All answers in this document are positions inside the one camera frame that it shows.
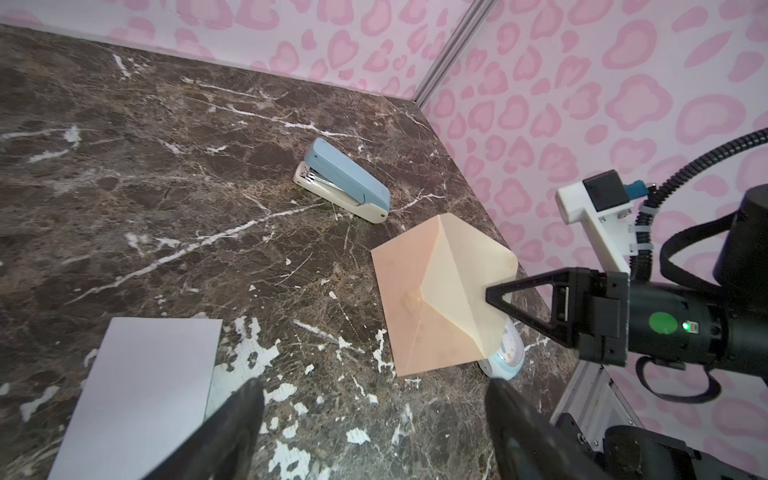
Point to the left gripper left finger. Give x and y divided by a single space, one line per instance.
223 446

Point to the pink envelope with cream flap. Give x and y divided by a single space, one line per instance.
432 281

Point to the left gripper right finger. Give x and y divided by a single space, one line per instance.
525 445

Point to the green bordered floral letter paper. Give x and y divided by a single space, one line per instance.
145 394

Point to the blue grey stapler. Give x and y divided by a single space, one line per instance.
330 174

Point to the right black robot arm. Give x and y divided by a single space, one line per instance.
711 309

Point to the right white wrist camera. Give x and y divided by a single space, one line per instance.
602 205

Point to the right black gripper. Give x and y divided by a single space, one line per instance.
589 310

